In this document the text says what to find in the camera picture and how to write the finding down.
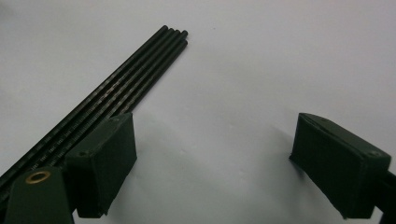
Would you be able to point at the black chopstick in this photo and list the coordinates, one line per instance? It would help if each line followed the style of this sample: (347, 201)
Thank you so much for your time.
(134, 79)
(140, 84)
(149, 85)
(124, 66)
(130, 71)

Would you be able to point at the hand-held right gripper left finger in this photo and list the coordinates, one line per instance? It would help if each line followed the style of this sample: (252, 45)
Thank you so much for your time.
(99, 168)

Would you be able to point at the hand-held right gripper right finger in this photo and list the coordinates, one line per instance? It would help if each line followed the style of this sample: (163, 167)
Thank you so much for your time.
(339, 168)

